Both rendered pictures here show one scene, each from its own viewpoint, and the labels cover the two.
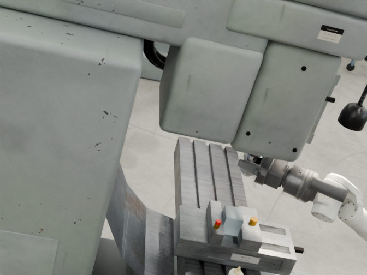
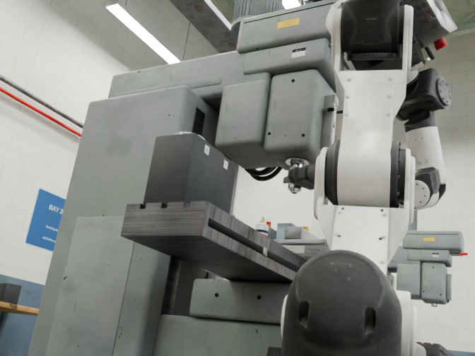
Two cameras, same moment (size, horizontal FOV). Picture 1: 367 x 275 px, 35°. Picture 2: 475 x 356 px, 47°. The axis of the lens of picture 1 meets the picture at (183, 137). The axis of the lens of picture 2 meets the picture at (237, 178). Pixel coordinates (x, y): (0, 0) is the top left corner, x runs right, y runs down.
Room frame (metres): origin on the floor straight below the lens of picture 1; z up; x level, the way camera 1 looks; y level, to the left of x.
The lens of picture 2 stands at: (-0.09, -1.27, 0.59)
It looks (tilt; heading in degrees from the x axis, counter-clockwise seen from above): 19 degrees up; 43
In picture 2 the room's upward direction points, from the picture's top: 8 degrees clockwise
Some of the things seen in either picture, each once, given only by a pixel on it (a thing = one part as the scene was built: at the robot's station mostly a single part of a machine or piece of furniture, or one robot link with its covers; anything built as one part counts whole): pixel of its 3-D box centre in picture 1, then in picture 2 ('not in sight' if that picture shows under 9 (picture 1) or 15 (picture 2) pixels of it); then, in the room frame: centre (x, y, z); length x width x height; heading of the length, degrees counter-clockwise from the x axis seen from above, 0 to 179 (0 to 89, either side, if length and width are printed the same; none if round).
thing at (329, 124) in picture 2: (316, 106); (329, 123); (1.40, -0.31, 1.45); 0.04 x 0.04 x 0.21; 11
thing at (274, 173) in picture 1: (282, 175); (313, 176); (1.35, -0.29, 1.23); 0.13 x 0.12 x 0.10; 166
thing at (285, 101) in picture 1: (278, 88); (300, 121); (1.37, -0.19, 1.47); 0.21 x 0.19 x 0.32; 11
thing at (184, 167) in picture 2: not in sight; (193, 181); (0.83, -0.28, 1.03); 0.22 x 0.12 x 0.20; 13
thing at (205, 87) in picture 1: (206, 72); (254, 126); (1.34, -0.01, 1.47); 0.24 x 0.19 x 0.26; 11
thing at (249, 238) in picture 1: (247, 228); (302, 238); (1.36, -0.26, 1.02); 0.15 x 0.06 x 0.04; 10
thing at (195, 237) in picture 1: (235, 235); (293, 248); (1.36, -0.23, 0.99); 0.35 x 0.15 x 0.11; 100
